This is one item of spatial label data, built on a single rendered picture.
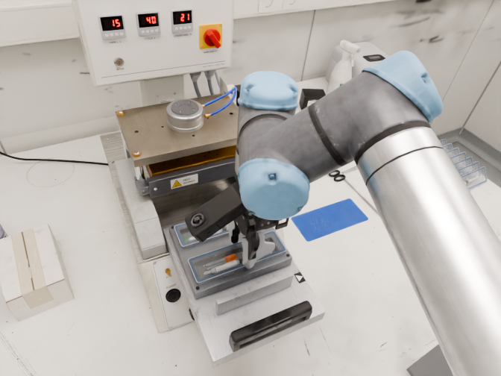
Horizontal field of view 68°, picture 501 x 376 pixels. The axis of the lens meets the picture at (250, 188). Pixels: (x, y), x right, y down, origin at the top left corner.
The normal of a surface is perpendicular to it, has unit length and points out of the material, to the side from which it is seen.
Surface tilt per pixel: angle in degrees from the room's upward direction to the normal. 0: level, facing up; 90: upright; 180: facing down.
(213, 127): 0
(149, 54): 90
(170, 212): 0
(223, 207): 28
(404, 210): 70
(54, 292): 89
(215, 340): 0
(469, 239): 20
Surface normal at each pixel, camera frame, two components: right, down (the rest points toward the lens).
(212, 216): -0.35, -0.52
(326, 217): 0.08, -0.71
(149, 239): 0.34, -0.11
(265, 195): 0.03, 0.70
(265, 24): 0.47, 0.65
